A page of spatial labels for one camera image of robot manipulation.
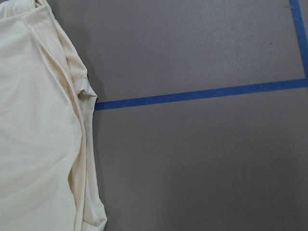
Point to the beige long sleeve shirt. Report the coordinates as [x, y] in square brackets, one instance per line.
[47, 169]

